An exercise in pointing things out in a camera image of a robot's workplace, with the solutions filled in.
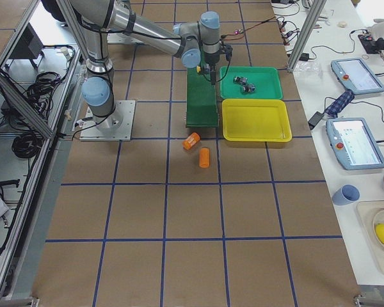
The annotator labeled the teach pendant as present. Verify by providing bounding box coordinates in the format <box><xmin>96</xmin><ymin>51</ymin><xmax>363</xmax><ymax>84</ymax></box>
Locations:
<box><xmin>330</xmin><ymin>58</ymin><xmax>384</xmax><ymax>95</ymax></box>
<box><xmin>325</xmin><ymin>118</ymin><xmax>384</xmax><ymax>170</ymax></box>

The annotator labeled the plain orange cylinder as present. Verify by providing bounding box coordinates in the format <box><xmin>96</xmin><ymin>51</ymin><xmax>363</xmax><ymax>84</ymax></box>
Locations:
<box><xmin>199</xmin><ymin>147</ymin><xmax>211</xmax><ymax>168</ymax></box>

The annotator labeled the black adapter on table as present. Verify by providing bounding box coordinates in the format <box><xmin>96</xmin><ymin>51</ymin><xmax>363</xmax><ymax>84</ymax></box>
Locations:
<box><xmin>308</xmin><ymin>111</ymin><xmax>324</xmax><ymax>130</ymax></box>

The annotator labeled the yellow plastic tray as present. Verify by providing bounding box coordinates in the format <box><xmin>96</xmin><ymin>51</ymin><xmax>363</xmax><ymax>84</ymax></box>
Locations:
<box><xmin>222</xmin><ymin>98</ymin><xmax>292</xmax><ymax>143</ymax></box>

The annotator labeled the aluminium frame strut left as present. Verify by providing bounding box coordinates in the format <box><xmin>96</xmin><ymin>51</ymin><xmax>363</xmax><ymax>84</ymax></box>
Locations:
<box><xmin>0</xmin><ymin>68</ymin><xmax>55</xmax><ymax>139</ymax></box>

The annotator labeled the aluminium frame strut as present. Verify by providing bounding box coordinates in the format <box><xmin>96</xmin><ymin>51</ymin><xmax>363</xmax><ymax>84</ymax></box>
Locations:
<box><xmin>287</xmin><ymin>0</ymin><xmax>326</xmax><ymax>72</ymax></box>
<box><xmin>0</xmin><ymin>68</ymin><xmax>55</xmax><ymax>139</ymax></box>

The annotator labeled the green push button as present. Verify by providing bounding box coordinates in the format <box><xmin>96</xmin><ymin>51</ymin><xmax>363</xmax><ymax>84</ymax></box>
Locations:
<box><xmin>240</xmin><ymin>83</ymin><xmax>256</xmax><ymax>95</ymax></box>
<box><xmin>233</xmin><ymin>76</ymin><xmax>248</xmax><ymax>85</ymax></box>

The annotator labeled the beige tray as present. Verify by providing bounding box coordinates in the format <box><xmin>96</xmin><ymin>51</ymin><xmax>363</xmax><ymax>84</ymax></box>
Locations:
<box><xmin>356</xmin><ymin>201</ymin><xmax>384</xmax><ymax>274</ymax></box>

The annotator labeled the black cable bundle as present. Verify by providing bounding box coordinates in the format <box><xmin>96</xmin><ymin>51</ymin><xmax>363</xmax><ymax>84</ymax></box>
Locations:
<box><xmin>12</xmin><ymin>131</ymin><xmax>42</xmax><ymax>159</ymax></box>

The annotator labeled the red black power cable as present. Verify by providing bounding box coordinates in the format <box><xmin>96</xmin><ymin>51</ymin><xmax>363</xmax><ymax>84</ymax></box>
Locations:
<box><xmin>219</xmin><ymin>17</ymin><xmax>278</xmax><ymax>41</ymax></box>

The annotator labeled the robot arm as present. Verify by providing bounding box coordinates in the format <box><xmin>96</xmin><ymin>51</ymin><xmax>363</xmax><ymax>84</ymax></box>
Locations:
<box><xmin>68</xmin><ymin>1</ymin><xmax>232</xmax><ymax>128</ymax></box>

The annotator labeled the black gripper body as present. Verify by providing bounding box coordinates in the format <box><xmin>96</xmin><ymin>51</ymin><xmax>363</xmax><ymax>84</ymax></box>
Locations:
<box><xmin>203</xmin><ymin>43</ymin><xmax>233</xmax><ymax>68</ymax></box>

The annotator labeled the blue plaid cloth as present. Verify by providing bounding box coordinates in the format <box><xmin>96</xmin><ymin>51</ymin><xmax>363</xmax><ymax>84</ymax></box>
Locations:
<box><xmin>324</xmin><ymin>90</ymin><xmax>355</xmax><ymax>118</ymax></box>

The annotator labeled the orange cylinder with 4680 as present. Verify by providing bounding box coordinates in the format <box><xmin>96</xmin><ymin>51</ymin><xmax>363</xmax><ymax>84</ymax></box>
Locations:
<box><xmin>182</xmin><ymin>132</ymin><xmax>200</xmax><ymax>150</ymax></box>

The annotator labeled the green conveyor belt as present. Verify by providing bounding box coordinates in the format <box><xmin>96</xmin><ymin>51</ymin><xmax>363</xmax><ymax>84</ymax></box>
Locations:
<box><xmin>186</xmin><ymin>56</ymin><xmax>219</xmax><ymax>128</ymax></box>

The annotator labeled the green plastic tray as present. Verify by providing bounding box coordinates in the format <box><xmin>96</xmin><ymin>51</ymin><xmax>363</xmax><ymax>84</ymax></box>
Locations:
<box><xmin>219</xmin><ymin>66</ymin><xmax>283</xmax><ymax>99</ymax></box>

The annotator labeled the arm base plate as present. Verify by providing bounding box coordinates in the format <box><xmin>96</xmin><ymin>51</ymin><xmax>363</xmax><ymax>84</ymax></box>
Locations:
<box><xmin>79</xmin><ymin>100</ymin><xmax>136</xmax><ymax>141</ymax></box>

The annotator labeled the aluminium frame strut right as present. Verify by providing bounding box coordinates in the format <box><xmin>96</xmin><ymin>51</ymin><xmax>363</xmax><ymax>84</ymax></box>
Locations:
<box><xmin>287</xmin><ymin>0</ymin><xmax>326</xmax><ymax>72</ymax></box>

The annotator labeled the blue plastic cup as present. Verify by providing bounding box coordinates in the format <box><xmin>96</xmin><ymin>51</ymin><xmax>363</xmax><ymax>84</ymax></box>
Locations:
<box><xmin>332</xmin><ymin>185</ymin><xmax>360</xmax><ymax>206</ymax></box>

